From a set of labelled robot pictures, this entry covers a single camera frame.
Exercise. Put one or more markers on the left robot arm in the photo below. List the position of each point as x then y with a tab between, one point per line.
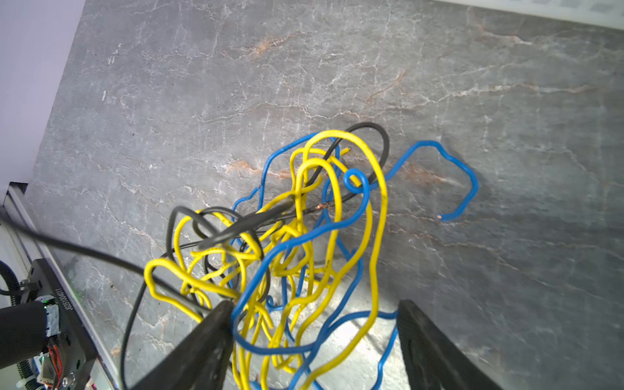
42	333

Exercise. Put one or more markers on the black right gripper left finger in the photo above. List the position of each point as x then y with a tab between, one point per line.
201	360

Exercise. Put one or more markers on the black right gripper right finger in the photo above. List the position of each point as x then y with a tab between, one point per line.
431	360

